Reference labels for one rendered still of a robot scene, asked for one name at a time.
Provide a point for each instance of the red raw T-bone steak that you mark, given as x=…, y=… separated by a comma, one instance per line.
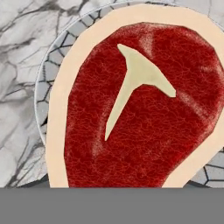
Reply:
x=145, y=122

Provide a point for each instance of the grey cracked-pattern plate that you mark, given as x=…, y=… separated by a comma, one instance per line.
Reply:
x=52, y=70

